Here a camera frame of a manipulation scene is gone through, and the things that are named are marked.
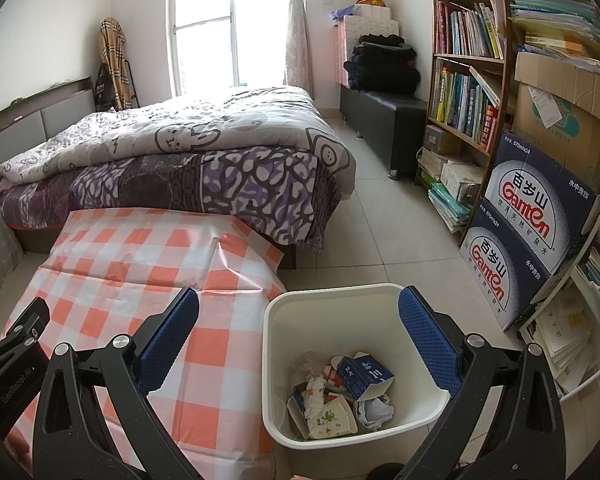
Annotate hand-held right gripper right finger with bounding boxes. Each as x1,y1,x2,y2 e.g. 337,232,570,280
397,285,568,480

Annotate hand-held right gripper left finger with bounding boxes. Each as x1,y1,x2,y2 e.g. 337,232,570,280
32,286,216,480

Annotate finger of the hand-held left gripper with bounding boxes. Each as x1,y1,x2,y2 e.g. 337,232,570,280
0,297,51,377

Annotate blue carton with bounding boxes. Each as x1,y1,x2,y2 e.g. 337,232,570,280
335,351,396,401

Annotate white paper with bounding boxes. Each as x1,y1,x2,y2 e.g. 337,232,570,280
355,394,396,431

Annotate white trash bin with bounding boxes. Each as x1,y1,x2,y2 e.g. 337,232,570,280
261,283,453,451

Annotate white tissue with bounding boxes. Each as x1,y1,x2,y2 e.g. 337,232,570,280
302,375,341,421

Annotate white carton with green print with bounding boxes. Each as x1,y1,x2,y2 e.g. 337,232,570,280
287,392,358,441

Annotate blue water bottle box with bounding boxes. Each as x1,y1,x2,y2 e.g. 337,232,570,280
482,130,598,276
459,197,553,333

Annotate orange white checked tablecloth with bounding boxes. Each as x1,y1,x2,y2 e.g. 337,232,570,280
0,207,288,480

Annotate stack of white papers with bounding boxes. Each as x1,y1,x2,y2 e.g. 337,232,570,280
527,290,600,396

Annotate pile of books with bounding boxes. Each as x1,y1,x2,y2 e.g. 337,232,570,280
427,182,473,233

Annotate purple patterned blanket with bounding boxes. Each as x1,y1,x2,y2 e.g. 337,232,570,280
0,147,343,256

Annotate grey bed headboard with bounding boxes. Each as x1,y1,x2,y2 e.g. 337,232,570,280
0,76,101,183

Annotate white cartoon print quilt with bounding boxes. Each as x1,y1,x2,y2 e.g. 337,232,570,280
0,85,357,193

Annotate black bench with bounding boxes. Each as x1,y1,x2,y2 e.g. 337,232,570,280
340,82,428,178

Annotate brown cardboard box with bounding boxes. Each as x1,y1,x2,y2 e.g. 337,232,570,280
510,50,600,196

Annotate row of books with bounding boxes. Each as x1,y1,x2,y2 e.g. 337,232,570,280
427,65,503,153
437,0,506,61

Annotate black bag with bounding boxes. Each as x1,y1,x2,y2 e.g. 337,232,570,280
94,62,121,111

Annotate pile of black clothes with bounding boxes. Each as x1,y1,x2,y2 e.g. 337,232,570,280
343,33,421,95

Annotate plaid coat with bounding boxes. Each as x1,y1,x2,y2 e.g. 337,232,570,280
98,17,141,111

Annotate wooden bookshelf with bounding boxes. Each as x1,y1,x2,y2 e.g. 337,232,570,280
414,0,518,191

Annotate window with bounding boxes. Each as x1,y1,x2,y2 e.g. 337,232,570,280
167,0,293,101

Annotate lace curtain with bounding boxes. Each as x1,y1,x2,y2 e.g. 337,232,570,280
282,0,315,98

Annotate pack of toilet paper rolls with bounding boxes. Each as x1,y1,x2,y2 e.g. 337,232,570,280
342,4,401,86

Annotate stack of paper folders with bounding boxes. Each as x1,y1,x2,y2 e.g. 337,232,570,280
510,0,600,76

